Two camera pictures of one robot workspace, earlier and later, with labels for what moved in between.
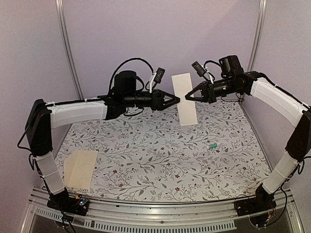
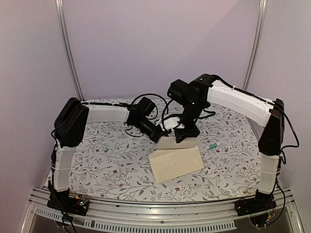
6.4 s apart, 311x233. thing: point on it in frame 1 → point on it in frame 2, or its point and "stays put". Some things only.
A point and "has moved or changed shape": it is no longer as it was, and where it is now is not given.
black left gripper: (158, 101) → (161, 133)
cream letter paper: (182, 85) has moved or changed shape
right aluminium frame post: (258, 34) stays put
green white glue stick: (213, 145) stays put
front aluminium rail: (215, 215) stays put
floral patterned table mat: (151, 158) stays put
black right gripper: (212, 98) → (185, 133)
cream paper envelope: (79, 168) → (167, 163)
